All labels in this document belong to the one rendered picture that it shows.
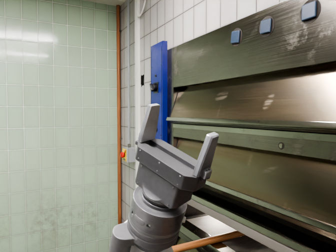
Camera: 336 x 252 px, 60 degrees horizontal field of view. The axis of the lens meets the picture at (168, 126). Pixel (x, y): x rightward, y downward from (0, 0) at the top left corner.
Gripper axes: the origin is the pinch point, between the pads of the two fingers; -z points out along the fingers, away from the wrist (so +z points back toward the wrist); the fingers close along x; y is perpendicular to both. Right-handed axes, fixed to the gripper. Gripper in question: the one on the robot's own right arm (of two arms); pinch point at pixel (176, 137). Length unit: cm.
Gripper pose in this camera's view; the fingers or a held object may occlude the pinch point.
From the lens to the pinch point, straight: 42.4
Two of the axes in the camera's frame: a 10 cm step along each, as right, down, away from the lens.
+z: -2.2, 9.0, 3.7
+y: 6.3, -1.6, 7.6
